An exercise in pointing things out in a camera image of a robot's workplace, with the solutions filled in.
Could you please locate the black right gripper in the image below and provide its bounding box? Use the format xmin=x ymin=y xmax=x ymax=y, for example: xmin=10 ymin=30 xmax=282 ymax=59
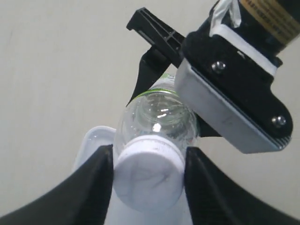
xmin=126 ymin=0 xmax=283 ymax=139

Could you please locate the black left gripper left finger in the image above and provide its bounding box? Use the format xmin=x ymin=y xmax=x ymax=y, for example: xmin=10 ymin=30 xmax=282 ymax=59
xmin=0 ymin=145 xmax=113 ymax=225

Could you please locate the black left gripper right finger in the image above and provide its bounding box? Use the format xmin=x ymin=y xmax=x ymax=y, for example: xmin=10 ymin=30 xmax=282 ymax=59
xmin=184 ymin=147 xmax=300 ymax=225

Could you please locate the clear plastic drink bottle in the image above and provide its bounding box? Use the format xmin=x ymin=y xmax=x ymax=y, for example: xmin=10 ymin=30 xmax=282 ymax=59
xmin=113 ymin=73 xmax=199 ymax=152

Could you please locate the white bottle cap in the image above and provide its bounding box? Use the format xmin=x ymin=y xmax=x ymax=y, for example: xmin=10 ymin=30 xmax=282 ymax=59
xmin=113 ymin=135 xmax=185 ymax=212

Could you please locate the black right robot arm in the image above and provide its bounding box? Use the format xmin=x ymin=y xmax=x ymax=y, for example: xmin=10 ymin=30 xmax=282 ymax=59
xmin=127 ymin=0 xmax=300 ymax=138

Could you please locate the white plastic tray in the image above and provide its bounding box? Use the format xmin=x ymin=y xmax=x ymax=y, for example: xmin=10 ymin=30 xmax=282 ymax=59
xmin=72 ymin=126 xmax=116 ymax=173

